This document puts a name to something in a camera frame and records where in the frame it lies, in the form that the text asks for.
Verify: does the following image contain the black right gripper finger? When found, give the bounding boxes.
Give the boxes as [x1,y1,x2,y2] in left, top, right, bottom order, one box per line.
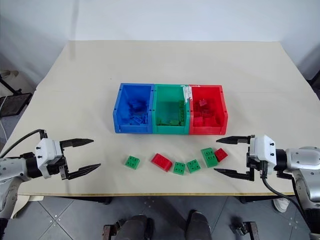
[213,167,255,182]
[215,135,252,146]

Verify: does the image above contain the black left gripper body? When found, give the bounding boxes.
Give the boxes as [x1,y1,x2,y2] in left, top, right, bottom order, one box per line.
[46,140,71,181]

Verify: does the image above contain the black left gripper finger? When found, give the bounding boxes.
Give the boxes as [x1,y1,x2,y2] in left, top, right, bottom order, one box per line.
[60,137,96,151]
[68,163,102,181]

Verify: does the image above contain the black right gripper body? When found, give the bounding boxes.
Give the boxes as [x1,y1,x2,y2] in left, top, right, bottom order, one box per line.
[245,143,269,181]

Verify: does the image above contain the small red building block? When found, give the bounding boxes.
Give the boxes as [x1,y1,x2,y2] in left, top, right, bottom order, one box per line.
[214,147,229,162]

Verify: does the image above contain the long green building block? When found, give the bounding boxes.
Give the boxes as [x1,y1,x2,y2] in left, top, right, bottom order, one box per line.
[200,147,220,169]

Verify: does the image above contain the red plastic bin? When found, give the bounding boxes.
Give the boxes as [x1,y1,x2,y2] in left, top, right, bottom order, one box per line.
[188,84,229,136]

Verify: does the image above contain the red building blocks heap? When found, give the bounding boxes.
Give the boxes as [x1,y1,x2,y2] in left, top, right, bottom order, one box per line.
[192,98,222,128]

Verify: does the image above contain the small green building block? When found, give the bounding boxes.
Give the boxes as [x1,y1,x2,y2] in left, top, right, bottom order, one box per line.
[124,155,141,171]
[186,158,203,174]
[172,161,187,176]

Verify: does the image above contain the blue plastic bin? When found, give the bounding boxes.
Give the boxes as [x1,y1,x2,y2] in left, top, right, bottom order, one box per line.
[112,82,155,134]

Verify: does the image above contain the white shoe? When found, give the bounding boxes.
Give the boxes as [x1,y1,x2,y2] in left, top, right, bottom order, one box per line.
[272,197,291,214]

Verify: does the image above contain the stacked green building blocks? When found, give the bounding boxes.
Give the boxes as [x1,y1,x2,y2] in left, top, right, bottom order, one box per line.
[177,99,188,124]

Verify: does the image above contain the dark rounded shape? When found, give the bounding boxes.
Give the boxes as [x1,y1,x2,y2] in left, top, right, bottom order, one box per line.
[187,209,214,240]
[115,214,155,240]

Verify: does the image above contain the blue building blocks heap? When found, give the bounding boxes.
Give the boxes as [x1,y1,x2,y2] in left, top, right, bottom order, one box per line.
[124,98,150,126]

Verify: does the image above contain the white tape strip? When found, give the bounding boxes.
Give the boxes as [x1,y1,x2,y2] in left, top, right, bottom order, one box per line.
[181,84,193,105]

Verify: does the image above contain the flat green building block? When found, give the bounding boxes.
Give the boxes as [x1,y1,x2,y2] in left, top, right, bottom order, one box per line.
[156,118,182,127]

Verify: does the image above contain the rounded red building block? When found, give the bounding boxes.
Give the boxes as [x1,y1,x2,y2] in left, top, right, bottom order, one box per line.
[150,153,174,174]

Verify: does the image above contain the black perforated box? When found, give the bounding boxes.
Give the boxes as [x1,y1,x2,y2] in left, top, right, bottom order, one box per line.
[0,92,33,119]

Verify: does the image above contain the green plastic bin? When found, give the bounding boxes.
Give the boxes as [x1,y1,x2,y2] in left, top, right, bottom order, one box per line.
[151,83,191,135]

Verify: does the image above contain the black tripod stand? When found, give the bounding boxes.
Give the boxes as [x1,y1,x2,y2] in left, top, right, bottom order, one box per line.
[0,70,24,96]

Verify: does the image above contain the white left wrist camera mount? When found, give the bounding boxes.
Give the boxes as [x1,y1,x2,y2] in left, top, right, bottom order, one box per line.
[34,138,64,180]

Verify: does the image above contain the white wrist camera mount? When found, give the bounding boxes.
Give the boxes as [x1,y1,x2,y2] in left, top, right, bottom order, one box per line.
[34,138,64,180]
[249,134,277,167]

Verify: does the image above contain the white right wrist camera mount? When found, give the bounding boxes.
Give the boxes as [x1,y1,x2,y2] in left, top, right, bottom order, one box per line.
[249,134,277,167]

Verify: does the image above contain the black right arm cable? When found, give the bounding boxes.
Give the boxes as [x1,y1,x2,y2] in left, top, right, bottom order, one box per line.
[260,171,311,226]

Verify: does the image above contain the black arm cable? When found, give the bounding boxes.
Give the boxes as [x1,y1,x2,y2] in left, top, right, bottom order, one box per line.
[260,171,311,226]
[0,128,48,159]

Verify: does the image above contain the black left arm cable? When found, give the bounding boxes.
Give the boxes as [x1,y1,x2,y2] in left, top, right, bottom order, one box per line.
[0,128,48,159]

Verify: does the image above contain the dark metal bracket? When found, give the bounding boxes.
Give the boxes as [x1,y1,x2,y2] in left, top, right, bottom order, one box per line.
[231,220,260,240]
[102,223,119,240]

